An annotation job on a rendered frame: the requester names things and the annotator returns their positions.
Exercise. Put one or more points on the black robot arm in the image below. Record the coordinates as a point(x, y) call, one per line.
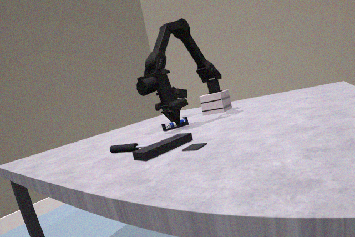
point(155, 76)

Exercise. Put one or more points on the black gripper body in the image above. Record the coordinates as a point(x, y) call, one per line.
point(168, 100)

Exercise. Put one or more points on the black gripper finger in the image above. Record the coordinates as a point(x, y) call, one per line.
point(175, 115)
point(166, 114)

